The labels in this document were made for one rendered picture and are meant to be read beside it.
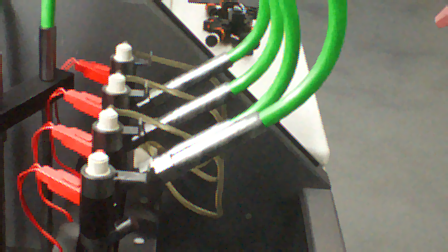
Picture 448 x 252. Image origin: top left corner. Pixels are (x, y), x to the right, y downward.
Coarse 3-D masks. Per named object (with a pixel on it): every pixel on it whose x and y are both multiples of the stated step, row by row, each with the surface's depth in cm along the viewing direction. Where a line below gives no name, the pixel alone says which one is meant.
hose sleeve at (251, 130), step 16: (256, 112) 69; (224, 128) 69; (240, 128) 68; (256, 128) 68; (192, 144) 70; (208, 144) 69; (224, 144) 69; (176, 160) 70; (192, 160) 69; (208, 160) 70
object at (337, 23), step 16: (336, 0) 64; (336, 16) 64; (336, 32) 65; (336, 48) 65; (320, 64) 66; (304, 80) 67; (320, 80) 67; (288, 96) 68; (304, 96) 67; (272, 112) 68; (288, 112) 68
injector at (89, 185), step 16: (80, 176) 71; (112, 176) 70; (80, 192) 71; (96, 192) 70; (112, 192) 71; (80, 208) 72; (96, 208) 71; (112, 208) 72; (80, 224) 72; (96, 224) 71; (112, 224) 73; (128, 224) 72; (80, 240) 73; (96, 240) 72; (112, 240) 73
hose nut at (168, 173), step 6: (168, 156) 70; (156, 162) 70; (162, 162) 70; (168, 162) 70; (156, 168) 70; (162, 168) 70; (168, 168) 70; (174, 168) 70; (162, 174) 70; (168, 174) 70; (174, 174) 70; (180, 174) 70; (162, 180) 70; (168, 180) 70
